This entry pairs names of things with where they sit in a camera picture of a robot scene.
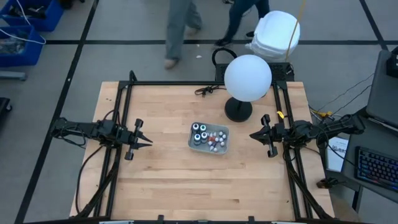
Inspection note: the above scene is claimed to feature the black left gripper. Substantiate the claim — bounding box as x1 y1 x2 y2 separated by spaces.
121 118 154 161

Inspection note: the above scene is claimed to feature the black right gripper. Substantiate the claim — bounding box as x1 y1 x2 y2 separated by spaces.
249 114 290 159

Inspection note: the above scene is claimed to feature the grey plastic bin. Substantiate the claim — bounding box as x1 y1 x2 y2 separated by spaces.
187 121 230 156

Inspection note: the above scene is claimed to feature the white globe lamp black base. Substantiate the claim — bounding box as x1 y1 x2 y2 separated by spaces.
223 54 273 123

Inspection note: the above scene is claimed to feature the white paper sheet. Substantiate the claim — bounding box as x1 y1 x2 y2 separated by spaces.
325 136 349 173

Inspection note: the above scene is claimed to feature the black clamp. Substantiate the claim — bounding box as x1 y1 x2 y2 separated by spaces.
316 177 346 190

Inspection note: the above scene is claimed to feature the grey desk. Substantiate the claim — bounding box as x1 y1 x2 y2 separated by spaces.
340 107 398 205

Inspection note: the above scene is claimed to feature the white lidded bucket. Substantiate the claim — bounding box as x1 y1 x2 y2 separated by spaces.
244 10 301 62

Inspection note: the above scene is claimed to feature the person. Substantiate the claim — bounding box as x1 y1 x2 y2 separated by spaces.
213 0 271 48
163 0 203 70

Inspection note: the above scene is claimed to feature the backlit black keyboard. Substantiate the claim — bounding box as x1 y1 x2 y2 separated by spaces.
355 146 398 190

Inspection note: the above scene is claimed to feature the blue plastic bin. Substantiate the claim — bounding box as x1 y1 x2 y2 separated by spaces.
0 0 65 32
0 25 44 68

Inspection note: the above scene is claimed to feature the grey metal bar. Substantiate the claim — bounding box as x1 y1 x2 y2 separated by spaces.
0 70 28 82

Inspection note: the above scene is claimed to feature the black desk device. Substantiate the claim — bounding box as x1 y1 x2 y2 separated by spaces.
386 46 398 78

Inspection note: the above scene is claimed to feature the black aluminium table frame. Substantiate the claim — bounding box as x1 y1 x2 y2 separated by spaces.
70 70 335 224

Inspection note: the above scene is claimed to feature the black cable bundle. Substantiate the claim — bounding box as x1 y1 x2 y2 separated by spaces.
194 84 227 98

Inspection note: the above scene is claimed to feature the black floor cable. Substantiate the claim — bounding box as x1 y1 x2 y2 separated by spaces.
211 46 239 67

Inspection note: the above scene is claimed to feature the yellow hanging cable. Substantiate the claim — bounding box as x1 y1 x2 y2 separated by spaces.
285 0 308 62

